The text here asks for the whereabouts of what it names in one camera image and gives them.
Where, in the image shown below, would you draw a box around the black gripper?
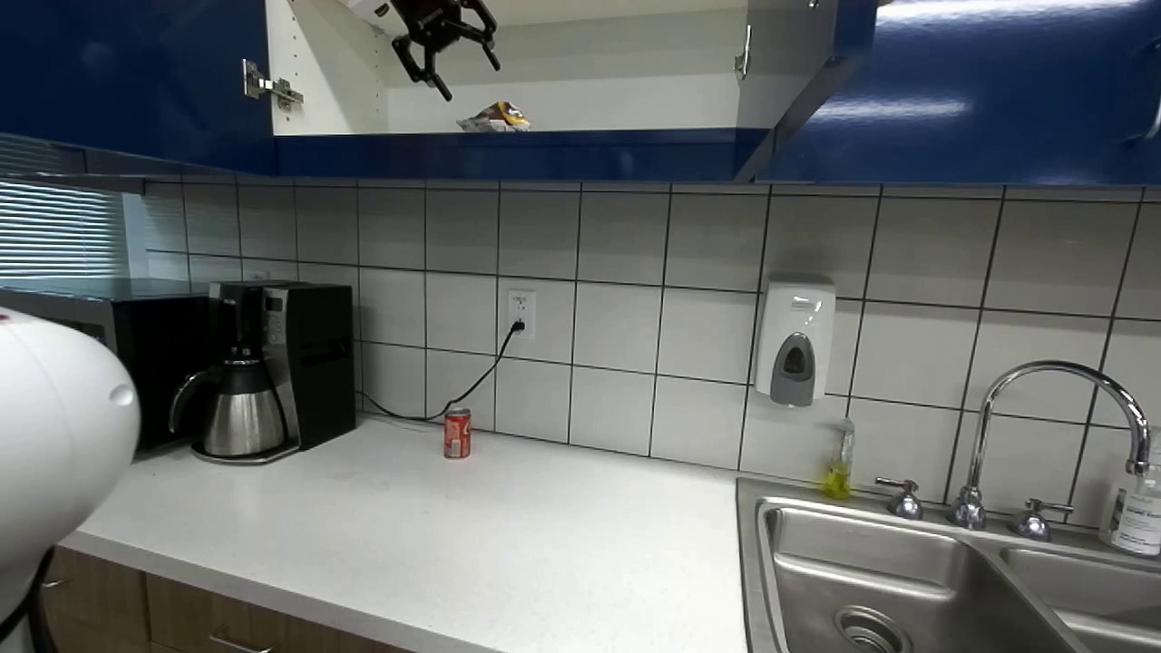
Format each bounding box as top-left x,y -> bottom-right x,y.
390,0 -> 499,103

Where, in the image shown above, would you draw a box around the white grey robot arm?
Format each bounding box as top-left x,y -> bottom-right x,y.
0,0 -> 451,653

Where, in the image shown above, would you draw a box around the silver cabinet hinge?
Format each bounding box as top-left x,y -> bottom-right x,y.
238,59 -> 300,106

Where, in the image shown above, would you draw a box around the blue upper cabinet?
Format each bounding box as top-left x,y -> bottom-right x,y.
0,0 -> 1161,191

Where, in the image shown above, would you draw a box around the open blue cabinet door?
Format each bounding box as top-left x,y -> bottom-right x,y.
732,0 -> 883,181

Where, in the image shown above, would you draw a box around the wooden lower cabinet drawers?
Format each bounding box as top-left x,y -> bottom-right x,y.
41,546 -> 399,653

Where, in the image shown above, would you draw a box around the black steel coffee maker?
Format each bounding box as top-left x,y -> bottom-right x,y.
210,280 -> 355,450

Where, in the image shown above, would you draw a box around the red soda can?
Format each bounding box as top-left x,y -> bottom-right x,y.
442,407 -> 476,462

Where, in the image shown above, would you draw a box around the black microwave oven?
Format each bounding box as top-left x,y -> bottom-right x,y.
0,288 -> 220,456

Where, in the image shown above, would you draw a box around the steel coffee carafe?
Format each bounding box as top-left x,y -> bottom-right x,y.
166,357 -> 291,462

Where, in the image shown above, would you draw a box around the yellow dish soap bottle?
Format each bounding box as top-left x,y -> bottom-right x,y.
821,421 -> 856,501

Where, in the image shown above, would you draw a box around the stainless steel double sink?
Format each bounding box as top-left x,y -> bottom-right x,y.
738,480 -> 1161,653

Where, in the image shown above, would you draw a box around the chrome gooseneck faucet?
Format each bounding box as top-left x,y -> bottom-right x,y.
850,358 -> 1133,533

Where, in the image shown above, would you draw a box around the white hand soap bottle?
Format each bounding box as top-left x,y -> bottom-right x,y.
1108,473 -> 1161,557

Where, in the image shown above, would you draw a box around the white wall outlet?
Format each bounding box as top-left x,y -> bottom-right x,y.
505,288 -> 536,338

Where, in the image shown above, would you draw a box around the black power cord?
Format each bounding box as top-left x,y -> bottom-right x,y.
355,320 -> 528,429

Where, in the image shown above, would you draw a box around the white wall soap dispenser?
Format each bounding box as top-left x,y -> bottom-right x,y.
754,283 -> 836,407

